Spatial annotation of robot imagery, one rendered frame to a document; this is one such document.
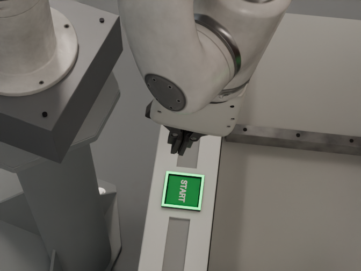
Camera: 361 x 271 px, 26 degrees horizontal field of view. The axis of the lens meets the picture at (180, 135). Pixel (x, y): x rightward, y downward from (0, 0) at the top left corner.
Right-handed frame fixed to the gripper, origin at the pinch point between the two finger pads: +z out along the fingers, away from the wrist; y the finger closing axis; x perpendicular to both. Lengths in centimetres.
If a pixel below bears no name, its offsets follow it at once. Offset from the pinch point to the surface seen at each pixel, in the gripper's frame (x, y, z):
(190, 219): 4.1, -5.1, 14.8
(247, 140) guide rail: -17.0, -14.9, 25.6
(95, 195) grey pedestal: -23, 7, 73
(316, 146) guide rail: -16.9, -26.0, 23.0
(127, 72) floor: -84, 3, 115
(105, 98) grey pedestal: -23.1, 9.5, 32.3
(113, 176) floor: -49, 1, 114
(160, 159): -4.8, 0.3, 15.9
